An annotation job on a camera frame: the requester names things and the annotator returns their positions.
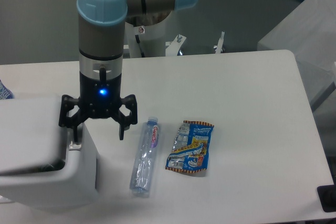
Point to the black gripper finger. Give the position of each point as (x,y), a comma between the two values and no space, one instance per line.
(125,121)
(68,103)

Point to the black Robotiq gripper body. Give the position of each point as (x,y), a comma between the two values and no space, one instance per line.
(99,100)

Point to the blue crumpled snack wrapper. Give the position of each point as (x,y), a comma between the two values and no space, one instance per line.
(190,151)

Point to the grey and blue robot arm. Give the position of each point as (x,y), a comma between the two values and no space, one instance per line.
(101,26)

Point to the white push-lid trash can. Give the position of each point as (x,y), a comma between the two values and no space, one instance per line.
(41,166)

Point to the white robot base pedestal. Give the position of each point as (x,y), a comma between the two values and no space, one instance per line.
(145,34)

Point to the black device at table edge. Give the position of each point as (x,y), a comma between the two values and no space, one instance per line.
(327,197)

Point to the blue patterned object left edge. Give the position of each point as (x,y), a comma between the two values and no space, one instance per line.
(5,93)

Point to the white metal mounting frame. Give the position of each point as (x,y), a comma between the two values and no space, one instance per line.
(174,48)

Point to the crushed clear plastic bottle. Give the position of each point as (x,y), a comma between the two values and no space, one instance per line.
(144,162)

